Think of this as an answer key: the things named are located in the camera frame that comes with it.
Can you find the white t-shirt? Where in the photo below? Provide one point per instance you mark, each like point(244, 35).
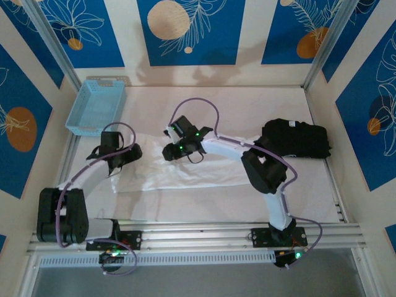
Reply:
point(185, 176)

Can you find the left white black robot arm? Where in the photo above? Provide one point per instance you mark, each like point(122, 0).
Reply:
point(92, 176)

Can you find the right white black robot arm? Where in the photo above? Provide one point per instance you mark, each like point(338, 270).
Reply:
point(263, 173)

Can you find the black folded t-shirt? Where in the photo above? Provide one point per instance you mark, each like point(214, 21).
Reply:
point(303, 136)

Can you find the light blue plastic basket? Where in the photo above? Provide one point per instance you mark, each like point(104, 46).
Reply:
point(92, 105)

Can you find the black controller board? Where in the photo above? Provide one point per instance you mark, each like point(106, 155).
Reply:
point(287, 260)
point(111, 258)

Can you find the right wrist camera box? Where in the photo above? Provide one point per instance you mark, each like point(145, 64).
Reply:
point(169, 131)

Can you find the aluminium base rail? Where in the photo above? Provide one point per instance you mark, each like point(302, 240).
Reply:
point(201, 235)

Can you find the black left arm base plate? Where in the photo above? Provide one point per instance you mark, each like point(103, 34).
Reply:
point(133, 239)

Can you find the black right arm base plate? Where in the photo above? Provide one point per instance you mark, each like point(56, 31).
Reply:
point(260, 236)

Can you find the aluminium frame post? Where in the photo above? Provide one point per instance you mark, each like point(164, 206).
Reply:
point(52, 43)
point(328, 43)

